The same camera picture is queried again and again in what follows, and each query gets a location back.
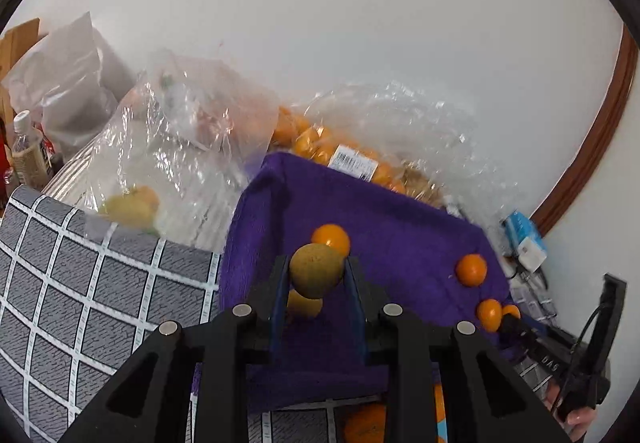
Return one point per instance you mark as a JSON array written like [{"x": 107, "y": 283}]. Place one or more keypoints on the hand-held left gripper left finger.
[{"x": 277, "y": 303}]

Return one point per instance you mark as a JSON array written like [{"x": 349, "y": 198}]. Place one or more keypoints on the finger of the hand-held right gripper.
[{"x": 520, "y": 330}]

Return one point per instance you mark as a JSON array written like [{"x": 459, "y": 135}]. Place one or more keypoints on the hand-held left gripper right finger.
[{"x": 357, "y": 303}]

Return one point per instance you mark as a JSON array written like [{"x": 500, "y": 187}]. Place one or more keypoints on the small orange fruit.
[
  {"x": 330, "y": 239},
  {"x": 511, "y": 310},
  {"x": 489, "y": 314},
  {"x": 471, "y": 269}
]

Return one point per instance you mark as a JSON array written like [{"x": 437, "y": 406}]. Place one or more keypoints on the small green citrus fruit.
[
  {"x": 302, "y": 307},
  {"x": 317, "y": 270}
]

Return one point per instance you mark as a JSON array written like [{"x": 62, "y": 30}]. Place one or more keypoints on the purple towel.
[{"x": 400, "y": 223}]

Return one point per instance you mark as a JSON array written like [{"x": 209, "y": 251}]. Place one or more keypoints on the cluster of small oranges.
[{"x": 365, "y": 425}]

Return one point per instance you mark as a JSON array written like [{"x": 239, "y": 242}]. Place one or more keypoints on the person's right hand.
[{"x": 580, "y": 423}]

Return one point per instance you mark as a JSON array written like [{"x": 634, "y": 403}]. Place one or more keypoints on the blue and white box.
[{"x": 525, "y": 238}]

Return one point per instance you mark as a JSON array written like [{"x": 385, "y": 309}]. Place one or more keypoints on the clear bag of oranges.
[{"x": 320, "y": 143}]

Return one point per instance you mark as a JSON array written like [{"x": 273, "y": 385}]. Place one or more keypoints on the clear plastic bag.
[{"x": 175, "y": 158}]

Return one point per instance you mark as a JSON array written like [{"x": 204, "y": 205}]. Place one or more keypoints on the grey checked blanket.
[{"x": 60, "y": 273}]

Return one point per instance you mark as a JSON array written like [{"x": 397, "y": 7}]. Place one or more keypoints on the clear plastic drink bottle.
[{"x": 30, "y": 158}]

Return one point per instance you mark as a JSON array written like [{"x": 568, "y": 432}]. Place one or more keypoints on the white plastic bag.
[{"x": 65, "y": 73}]

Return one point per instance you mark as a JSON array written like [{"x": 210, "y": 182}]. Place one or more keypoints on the brown wooden door frame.
[{"x": 600, "y": 133}]

